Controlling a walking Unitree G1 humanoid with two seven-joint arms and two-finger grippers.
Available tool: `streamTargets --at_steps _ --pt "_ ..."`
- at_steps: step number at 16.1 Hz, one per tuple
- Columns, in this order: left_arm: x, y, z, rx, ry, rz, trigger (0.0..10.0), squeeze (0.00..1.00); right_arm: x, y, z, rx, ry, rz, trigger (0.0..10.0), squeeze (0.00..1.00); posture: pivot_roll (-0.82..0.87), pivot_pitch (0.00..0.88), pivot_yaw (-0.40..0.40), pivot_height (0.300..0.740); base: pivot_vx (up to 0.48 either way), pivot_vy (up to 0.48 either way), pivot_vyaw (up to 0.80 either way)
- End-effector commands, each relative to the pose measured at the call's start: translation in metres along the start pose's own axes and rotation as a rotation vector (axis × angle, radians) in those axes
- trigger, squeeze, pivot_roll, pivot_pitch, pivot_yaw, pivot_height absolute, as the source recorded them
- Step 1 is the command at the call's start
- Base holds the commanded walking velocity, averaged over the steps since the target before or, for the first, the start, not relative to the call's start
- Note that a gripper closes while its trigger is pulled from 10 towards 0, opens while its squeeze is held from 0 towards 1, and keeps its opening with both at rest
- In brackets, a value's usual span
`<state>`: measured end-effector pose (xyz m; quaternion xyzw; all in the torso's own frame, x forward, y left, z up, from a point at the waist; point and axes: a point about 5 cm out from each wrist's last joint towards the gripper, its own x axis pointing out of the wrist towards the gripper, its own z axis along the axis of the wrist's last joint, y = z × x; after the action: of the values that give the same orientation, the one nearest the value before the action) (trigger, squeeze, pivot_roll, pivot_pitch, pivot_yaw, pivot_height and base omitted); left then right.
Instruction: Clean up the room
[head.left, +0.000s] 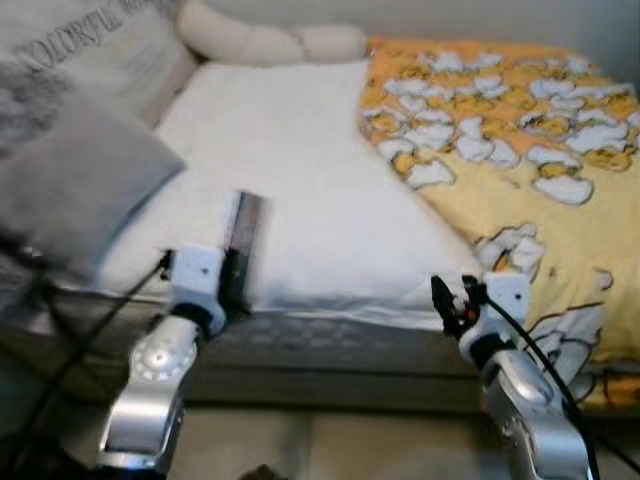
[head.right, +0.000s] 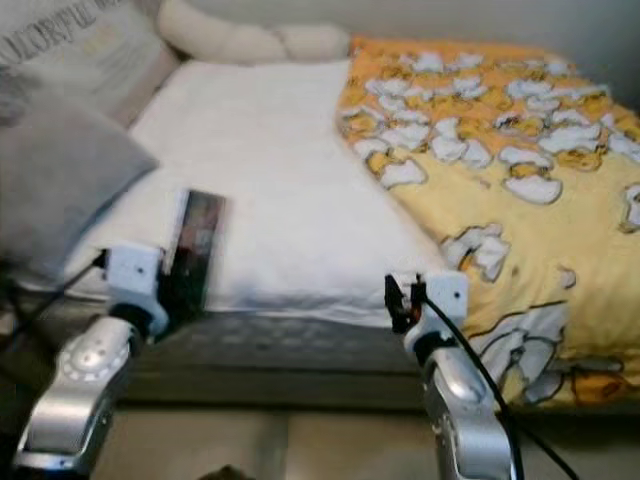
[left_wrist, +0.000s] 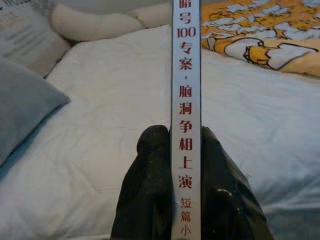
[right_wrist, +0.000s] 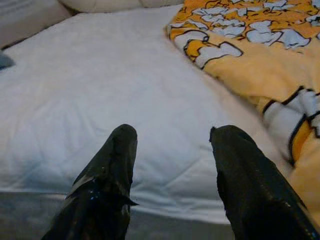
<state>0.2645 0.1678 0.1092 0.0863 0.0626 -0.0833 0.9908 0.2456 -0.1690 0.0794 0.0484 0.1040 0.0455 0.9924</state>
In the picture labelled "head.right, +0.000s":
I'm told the dark cover book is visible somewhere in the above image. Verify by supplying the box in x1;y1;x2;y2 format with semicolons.
168;188;227;317

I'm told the grey mattress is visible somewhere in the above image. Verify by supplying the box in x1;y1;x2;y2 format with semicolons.
0;288;640;413

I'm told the plain grey pillow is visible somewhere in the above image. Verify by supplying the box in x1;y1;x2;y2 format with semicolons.
0;95;162;287

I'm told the white mattress pad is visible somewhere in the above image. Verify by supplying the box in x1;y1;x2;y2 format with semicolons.
84;57;453;328

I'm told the yellow cartoon print duvet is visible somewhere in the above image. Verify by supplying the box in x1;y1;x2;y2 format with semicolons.
338;35;640;407

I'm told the grey lettered cushion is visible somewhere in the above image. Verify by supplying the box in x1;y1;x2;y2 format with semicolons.
0;0;177;127

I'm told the cream braided bumper pillow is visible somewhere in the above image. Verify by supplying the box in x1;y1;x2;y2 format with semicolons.
157;0;352;64

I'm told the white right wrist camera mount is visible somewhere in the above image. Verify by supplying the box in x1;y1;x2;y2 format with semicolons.
406;271;470;347

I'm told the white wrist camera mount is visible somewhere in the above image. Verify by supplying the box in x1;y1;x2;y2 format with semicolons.
105;243;169;327
406;271;470;347

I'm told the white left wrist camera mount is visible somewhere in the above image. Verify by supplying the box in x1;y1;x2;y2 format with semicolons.
105;243;169;327

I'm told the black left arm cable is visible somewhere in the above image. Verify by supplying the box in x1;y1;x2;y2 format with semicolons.
0;252;111;353

